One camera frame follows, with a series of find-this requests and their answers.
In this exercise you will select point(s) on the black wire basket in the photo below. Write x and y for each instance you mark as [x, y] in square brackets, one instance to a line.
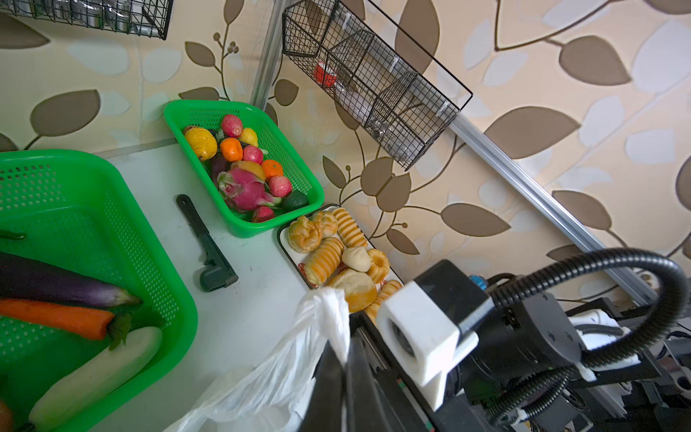
[381, 70]
[149, 18]

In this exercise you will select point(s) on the glazed ring bread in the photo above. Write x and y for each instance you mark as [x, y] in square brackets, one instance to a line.
[380, 265]

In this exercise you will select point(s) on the purple eggplant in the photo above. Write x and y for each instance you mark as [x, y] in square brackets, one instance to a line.
[28, 279]

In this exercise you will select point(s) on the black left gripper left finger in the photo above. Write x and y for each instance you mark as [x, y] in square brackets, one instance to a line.
[324, 413]

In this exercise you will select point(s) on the white radish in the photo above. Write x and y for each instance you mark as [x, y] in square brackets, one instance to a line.
[95, 380]

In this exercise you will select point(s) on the black wire basket right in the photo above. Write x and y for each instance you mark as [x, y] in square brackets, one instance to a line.
[381, 70]

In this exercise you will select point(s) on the yellow lemon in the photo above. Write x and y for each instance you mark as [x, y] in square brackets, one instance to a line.
[203, 144]

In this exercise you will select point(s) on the bread tray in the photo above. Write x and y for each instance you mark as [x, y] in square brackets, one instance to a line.
[328, 249]

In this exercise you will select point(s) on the green fruit basket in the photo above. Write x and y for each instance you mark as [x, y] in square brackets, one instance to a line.
[208, 115]

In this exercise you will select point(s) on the orange carrot lower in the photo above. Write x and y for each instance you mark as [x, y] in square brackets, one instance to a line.
[88, 323]

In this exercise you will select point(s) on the white plastic bag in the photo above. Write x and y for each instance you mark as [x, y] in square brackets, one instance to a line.
[321, 320]

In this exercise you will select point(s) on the pink dragon fruit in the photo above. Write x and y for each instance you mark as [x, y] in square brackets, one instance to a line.
[243, 191]

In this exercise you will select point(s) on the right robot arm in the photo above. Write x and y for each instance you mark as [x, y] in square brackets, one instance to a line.
[606, 347]

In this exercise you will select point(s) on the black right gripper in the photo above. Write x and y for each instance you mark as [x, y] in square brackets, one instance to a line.
[507, 379]

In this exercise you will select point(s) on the green vegetable basket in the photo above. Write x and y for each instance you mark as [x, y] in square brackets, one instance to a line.
[74, 210]

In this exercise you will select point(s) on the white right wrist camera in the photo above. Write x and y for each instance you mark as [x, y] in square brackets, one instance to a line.
[429, 326]

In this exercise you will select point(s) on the black wire basket back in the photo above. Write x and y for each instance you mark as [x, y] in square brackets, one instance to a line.
[149, 18]

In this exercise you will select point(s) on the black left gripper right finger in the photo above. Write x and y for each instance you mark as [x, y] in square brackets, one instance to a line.
[371, 405]

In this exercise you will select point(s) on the orange fruit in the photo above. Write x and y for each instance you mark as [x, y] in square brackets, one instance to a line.
[231, 149]

